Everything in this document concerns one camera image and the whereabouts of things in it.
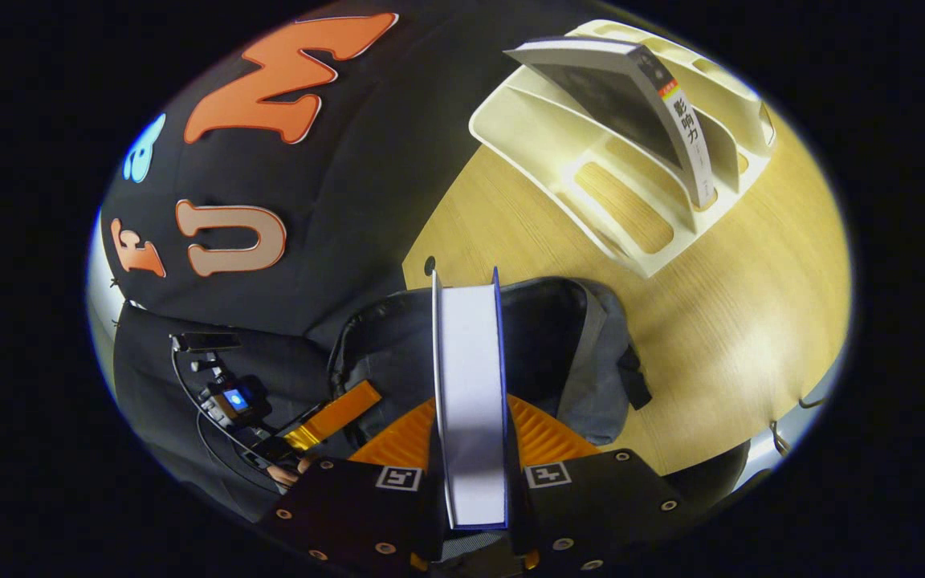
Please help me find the white plastic bookshelf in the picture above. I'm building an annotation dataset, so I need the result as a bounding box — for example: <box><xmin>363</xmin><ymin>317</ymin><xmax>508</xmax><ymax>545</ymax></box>
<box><xmin>468</xmin><ymin>19</ymin><xmax>777</xmax><ymax>280</ymax></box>

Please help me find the grey schoolbag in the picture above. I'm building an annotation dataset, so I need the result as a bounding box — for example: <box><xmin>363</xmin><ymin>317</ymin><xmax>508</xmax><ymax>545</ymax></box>
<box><xmin>327</xmin><ymin>276</ymin><xmax>654</xmax><ymax>452</ymax></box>

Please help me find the grey book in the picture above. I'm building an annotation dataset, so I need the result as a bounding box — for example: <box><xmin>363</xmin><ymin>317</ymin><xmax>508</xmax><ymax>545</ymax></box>
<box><xmin>503</xmin><ymin>35</ymin><xmax>719</xmax><ymax>212</ymax></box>

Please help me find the blue book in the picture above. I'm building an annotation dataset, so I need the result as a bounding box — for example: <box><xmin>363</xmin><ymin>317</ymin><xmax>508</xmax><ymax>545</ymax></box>
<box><xmin>431</xmin><ymin>267</ymin><xmax>509</xmax><ymax>531</ymax></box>

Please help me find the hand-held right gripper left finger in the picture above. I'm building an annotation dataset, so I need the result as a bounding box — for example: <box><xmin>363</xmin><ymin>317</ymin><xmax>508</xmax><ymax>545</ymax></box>
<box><xmin>257</xmin><ymin>397</ymin><xmax>444</xmax><ymax>574</ymax></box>

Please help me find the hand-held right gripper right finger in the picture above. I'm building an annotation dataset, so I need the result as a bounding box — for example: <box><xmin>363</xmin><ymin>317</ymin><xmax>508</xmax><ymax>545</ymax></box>
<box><xmin>502</xmin><ymin>393</ymin><xmax>694</xmax><ymax>574</ymax></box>

